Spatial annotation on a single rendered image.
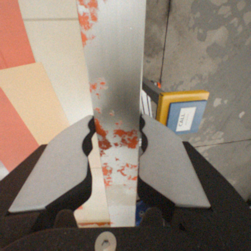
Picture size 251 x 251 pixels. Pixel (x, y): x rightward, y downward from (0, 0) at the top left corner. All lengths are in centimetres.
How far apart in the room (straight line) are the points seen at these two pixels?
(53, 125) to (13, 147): 7
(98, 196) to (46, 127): 14
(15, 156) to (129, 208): 16
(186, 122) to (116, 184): 28
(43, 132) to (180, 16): 135
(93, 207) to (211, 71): 159
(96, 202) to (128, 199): 10
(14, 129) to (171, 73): 136
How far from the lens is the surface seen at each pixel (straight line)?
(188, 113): 38
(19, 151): 22
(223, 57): 172
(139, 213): 49
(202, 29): 153
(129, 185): 17
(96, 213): 31
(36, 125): 18
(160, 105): 37
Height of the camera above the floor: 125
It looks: 57 degrees down
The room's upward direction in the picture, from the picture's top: 161 degrees clockwise
